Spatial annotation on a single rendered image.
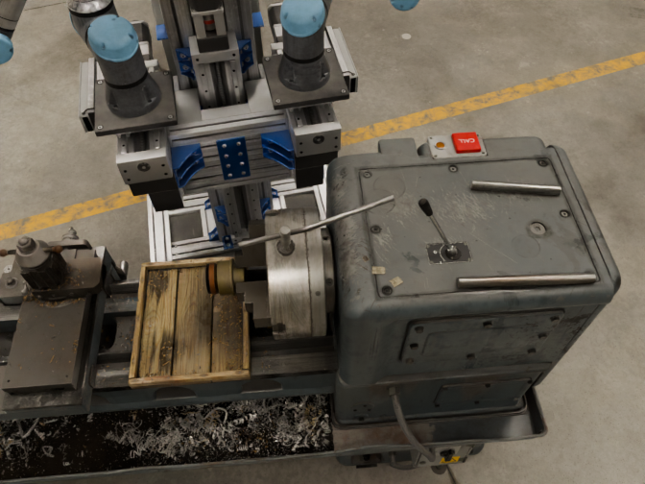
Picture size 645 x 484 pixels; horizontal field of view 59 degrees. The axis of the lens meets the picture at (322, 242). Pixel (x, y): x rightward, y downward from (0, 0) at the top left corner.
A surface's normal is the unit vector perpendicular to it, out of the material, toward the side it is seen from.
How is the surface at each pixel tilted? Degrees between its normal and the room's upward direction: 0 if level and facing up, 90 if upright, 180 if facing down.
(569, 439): 0
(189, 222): 0
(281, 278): 36
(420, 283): 0
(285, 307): 61
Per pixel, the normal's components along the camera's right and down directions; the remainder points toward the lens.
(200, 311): 0.00, -0.57
